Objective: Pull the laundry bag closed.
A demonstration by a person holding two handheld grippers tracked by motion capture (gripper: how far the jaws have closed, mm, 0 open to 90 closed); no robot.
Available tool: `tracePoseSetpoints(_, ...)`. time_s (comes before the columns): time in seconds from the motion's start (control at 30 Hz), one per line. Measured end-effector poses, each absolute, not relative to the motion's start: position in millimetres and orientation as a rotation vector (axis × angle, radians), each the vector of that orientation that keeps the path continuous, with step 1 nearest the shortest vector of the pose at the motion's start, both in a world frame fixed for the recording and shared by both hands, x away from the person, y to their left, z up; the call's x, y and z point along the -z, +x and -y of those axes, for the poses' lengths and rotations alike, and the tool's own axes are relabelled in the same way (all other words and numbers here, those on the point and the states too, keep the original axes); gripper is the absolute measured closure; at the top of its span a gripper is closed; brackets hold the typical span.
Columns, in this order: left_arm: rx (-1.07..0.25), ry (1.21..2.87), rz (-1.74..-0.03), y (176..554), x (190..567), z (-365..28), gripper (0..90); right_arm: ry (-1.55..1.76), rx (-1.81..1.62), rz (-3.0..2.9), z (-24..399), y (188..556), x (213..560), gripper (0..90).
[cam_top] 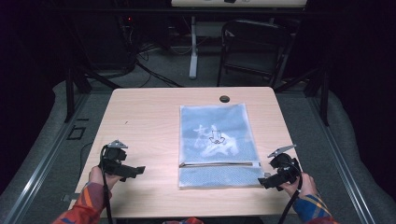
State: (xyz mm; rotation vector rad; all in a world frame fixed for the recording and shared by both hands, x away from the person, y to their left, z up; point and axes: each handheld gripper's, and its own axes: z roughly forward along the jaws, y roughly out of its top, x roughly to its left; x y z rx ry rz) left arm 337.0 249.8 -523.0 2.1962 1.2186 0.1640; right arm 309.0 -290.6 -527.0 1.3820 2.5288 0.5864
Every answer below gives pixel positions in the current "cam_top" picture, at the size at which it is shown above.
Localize aluminium floor rail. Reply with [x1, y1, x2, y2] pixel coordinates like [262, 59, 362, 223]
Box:
[0, 92, 92, 224]
[306, 95, 378, 224]

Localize person's right hand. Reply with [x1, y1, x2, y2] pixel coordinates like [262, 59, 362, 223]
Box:
[279, 172, 318, 199]

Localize black floor cables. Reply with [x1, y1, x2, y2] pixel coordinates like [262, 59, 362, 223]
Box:
[118, 15, 185, 89]

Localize blue mesh zipper bag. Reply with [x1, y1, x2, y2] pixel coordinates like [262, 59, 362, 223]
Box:
[177, 103, 265, 189]

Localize black metal stand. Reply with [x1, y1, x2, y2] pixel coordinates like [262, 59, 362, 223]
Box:
[274, 65, 332, 127]
[63, 65, 123, 123]

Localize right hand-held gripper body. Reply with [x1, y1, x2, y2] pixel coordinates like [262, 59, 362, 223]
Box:
[266, 144, 303, 189]

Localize person's left hand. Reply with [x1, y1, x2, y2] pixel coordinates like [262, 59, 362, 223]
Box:
[88, 165, 122, 190]

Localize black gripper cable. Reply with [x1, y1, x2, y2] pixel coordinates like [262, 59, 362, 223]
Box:
[100, 145, 114, 224]
[276, 158, 304, 224]

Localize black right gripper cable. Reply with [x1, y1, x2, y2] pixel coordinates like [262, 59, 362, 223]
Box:
[276, 158, 304, 224]

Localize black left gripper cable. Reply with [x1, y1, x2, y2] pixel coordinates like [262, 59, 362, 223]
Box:
[100, 145, 114, 224]

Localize black folding chair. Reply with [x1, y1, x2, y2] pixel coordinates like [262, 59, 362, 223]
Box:
[216, 19, 294, 89]

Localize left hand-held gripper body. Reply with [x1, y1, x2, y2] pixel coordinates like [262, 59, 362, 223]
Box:
[98, 139, 130, 180]

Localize white desk leg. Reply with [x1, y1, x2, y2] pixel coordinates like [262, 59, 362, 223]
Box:
[189, 15, 199, 80]

